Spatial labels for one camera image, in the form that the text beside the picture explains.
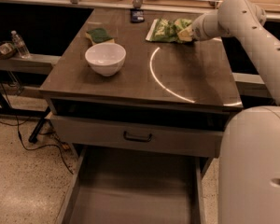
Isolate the grey side shelf right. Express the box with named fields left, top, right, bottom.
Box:
left=232, top=73, right=271, bottom=98

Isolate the white ceramic bowl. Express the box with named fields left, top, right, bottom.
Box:
left=85, top=43, right=126, bottom=77

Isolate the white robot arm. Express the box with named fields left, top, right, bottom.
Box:
left=191, top=0, right=280, bottom=224

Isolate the open grey middle drawer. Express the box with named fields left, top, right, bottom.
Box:
left=56, top=146, right=218, bottom=224

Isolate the grey upper drawer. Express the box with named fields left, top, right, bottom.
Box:
left=49, top=115, right=223, bottom=158

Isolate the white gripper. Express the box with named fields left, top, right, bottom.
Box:
left=177, top=10, right=224, bottom=42

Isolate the small dark blue packet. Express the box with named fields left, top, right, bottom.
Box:
left=130, top=9, right=145, bottom=23

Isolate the clear plastic water bottle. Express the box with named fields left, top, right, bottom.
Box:
left=11, top=31, right=31, bottom=59

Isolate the green and yellow sponge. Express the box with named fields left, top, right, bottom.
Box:
left=85, top=28, right=114, bottom=45

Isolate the black drawer handle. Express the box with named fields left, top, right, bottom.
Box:
left=123, top=131, right=153, bottom=143

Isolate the dark bowl with items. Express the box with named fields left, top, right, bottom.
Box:
left=0, top=41, right=16, bottom=60

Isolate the green jalapeno chip bag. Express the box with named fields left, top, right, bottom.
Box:
left=146, top=19, right=192, bottom=43

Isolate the black floor cable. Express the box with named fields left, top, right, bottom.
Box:
left=0, top=63, right=75, bottom=175

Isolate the grey side shelf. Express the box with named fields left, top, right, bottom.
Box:
left=232, top=73, right=271, bottom=98
left=0, top=54, right=60, bottom=75

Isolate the grey cabinet counter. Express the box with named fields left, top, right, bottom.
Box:
left=40, top=8, right=243, bottom=131

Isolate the grey side shelf left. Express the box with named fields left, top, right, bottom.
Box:
left=0, top=54, right=60, bottom=75

